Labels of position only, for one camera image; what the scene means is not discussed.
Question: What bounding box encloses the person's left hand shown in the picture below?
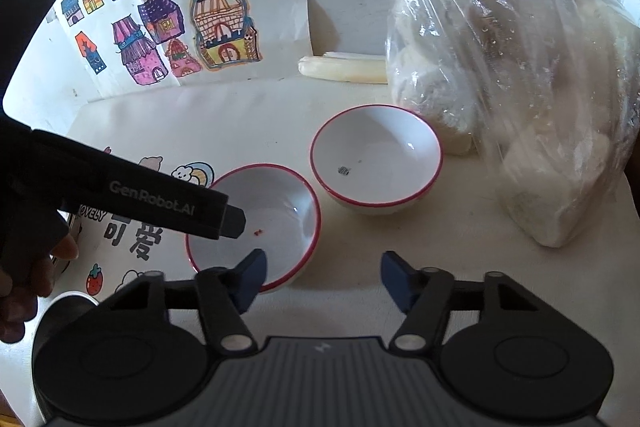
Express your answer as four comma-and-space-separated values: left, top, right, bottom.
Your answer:
0, 227, 81, 346

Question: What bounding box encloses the stainless steel bowl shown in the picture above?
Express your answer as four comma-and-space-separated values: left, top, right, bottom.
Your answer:
31, 291, 102, 348

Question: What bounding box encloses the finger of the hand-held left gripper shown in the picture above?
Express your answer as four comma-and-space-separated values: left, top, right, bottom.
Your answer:
220, 202, 247, 240

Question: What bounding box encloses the white bowl with grey mark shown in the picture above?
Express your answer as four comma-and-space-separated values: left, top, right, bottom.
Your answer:
309, 105, 444, 216

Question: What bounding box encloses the white bowl with red specks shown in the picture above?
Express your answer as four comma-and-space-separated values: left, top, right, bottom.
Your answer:
185, 163, 321, 294

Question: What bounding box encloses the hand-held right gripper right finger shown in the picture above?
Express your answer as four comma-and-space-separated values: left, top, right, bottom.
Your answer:
380, 251, 546, 353

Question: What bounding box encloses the pale white stick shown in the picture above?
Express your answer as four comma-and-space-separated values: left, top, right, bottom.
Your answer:
298, 52, 388, 84

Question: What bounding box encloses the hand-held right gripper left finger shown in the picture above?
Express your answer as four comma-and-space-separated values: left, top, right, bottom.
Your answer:
100, 248, 268, 353

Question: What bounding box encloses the clear bag of white buns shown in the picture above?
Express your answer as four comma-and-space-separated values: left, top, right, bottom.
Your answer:
385, 0, 640, 249

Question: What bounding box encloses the white printed cloth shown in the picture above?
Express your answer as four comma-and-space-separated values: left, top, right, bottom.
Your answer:
0, 79, 640, 427

